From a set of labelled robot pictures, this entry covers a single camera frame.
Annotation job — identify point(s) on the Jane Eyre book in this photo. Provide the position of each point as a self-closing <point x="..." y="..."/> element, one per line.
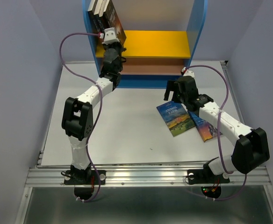
<point x="205" y="129"/>

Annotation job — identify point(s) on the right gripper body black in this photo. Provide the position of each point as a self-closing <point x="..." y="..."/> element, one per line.
<point x="180" y="97"/>

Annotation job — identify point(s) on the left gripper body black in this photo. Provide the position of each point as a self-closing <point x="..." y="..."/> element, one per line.
<point x="118" y="48"/>

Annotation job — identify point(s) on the floral cover book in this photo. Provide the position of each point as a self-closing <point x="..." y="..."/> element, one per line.
<point x="98" y="14"/>

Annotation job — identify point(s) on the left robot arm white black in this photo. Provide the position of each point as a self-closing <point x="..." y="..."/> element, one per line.
<point x="77" y="120"/>

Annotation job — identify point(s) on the Animal Farm book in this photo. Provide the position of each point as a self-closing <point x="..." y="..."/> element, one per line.
<point x="176" y="117"/>

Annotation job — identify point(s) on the A Tale of Two Cities book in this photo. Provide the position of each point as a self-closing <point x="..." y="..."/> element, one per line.
<point x="90" y="12"/>

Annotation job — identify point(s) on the blue yellow wooden bookshelf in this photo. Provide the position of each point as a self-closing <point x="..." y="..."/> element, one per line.
<point x="153" y="57"/>

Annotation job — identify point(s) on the aluminium mounting rail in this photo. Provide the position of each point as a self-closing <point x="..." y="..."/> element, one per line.
<point x="154" y="175"/>

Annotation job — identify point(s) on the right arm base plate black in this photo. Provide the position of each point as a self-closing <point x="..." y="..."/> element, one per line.
<point x="201" y="176"/>

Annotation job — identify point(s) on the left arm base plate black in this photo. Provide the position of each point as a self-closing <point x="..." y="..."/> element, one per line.
<point x="92" y="179"/>

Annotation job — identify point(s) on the Three Days to See book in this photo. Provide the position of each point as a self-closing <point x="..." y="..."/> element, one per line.
<point x="111" y="17"/>

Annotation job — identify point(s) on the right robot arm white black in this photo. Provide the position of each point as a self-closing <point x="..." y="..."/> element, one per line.
<point x="250" y="145"/>

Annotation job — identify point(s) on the red white cover book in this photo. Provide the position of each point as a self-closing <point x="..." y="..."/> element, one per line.
<point x="103" y="7"/>

